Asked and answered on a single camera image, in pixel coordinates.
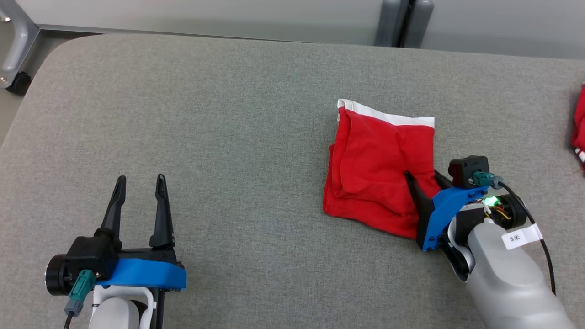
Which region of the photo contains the right cable white label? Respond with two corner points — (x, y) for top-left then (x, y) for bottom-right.
(501, 224), (543, 250)

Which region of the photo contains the right teal cable connector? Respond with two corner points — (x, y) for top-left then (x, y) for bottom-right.
(472, 171), (504, 189)

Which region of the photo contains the left teal cable connector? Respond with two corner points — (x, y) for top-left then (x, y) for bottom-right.
(64, 270), (96, 316)

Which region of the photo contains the teal cable connector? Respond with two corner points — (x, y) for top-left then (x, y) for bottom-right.
(64, 270), (96, 316)
(472, 171), (504, 189)

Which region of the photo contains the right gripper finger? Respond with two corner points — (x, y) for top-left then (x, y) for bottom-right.
(404, 171), (434, 215)
(434, 170), (454, 191)

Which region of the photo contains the red jersey number 23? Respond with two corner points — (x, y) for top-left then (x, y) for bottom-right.
(571, 84), (585, 174)

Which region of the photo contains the grey partition post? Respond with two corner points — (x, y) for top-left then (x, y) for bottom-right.
(375, 0), (435, 48)

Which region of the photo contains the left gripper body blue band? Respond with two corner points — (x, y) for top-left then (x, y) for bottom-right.
(45, 248), (187, 296)

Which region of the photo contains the red shorts white waistband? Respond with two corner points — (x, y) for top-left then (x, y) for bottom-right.
(323, 99), (441, 239)

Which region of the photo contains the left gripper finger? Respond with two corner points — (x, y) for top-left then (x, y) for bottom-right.
(149, 174), (176, 249)
(100, 175), (127, 236)

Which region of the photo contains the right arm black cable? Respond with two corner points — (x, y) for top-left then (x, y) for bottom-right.
(498, 182), (556, 295)

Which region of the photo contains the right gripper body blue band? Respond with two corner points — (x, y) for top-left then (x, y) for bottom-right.
(416, 185), (526, 252)

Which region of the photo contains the grey cart leg with caster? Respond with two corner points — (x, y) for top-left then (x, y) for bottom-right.
(0, 0), (39, 90)

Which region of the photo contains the black caster wheel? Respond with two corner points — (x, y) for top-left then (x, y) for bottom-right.
(5, 72), (32, 96)

